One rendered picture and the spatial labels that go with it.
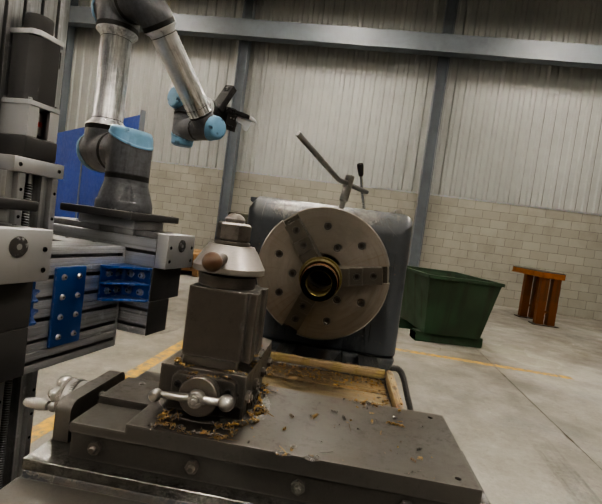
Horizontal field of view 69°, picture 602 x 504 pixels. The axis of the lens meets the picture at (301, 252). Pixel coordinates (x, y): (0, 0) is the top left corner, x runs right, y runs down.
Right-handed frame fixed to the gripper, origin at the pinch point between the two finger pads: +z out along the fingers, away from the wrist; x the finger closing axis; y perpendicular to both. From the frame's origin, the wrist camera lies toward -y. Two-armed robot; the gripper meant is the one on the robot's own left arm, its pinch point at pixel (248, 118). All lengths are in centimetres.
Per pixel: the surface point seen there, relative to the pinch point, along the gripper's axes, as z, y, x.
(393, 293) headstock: -16, 43, 86
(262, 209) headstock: -36, 30, 51
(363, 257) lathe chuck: -35, 34, 84
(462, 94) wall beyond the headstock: 931, -293, -287
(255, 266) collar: -90, 31, 101
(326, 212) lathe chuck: -40, 26, 74
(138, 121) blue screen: 182, -12, -380
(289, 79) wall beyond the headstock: 724, -241, -651
